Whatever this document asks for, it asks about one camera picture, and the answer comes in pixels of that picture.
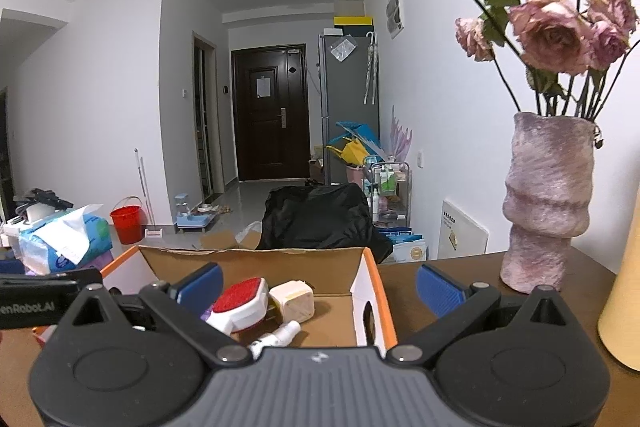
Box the purple tissue pack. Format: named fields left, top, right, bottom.
left=80, top=252, right=118, bottom=275

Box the white mop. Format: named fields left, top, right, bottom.
left=132, top=148, right=163, bottom=238

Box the orange and white cardboard box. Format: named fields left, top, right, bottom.
left=32, top=246, right=398, bottom=355

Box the dark brown door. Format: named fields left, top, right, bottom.
left=231, top=44, right=307, bottom=182

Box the small white spray bottle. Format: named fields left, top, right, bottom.
left=248, top=319, right=302, bottom=358

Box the yellow and black box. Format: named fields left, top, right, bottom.
left=334, top=14, right=375, bottom=28

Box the white plastic bag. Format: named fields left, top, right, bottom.
left=235, top=221, right=263, bottom=248

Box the pink textured vase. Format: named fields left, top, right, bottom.
left=500, top=111, right=597, bottom=295

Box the white folded umbrella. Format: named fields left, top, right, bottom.
left=364, top=32, right=378, bottom=105

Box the black bag on chair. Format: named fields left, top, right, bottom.
left=257, top=183, right=394, bottom=265

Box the red bucket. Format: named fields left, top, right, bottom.
left=109, top=196, right=144, bottom=244

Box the grey refrigerator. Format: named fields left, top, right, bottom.
left=318, top=32, right=381, bottom=185

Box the stack of blue packets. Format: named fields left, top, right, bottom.
left=377, top=227, right=428, bottom=264

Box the blue tissue pack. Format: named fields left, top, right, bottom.
left=17, top=203, right=115, bottom=275

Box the clear plastic bag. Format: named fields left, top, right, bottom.
left=330, top=36, right=357, bottom=62

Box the beige cube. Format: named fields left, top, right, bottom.
left=268, top=279, right=317, bottom=323

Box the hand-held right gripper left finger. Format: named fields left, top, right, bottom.
left=54, top=262, right=253, bottom=366

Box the pet water dispenser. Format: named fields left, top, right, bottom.
left=174, top=193, right=217, bottom=230

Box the white board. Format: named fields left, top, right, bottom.
left=440, top=199, right=490, bottom=260

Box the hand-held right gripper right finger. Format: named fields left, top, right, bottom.
left=384, top=262, right=590, bottom=366

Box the red and white lint brush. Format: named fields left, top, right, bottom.
left=207, top=277, right=271, bottom=335

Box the bunch of dried pink roses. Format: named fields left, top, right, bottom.
left=332, top=0, right=640, bottom=118

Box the metal trolley cart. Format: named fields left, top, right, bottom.
left=362, top=161, right=412, bottom=230

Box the yellow thermos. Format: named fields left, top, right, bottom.
left=597, top=257, right=640, bottom=373

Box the brown cardboard box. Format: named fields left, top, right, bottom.
left=200, top=229, right=261, bottom=252

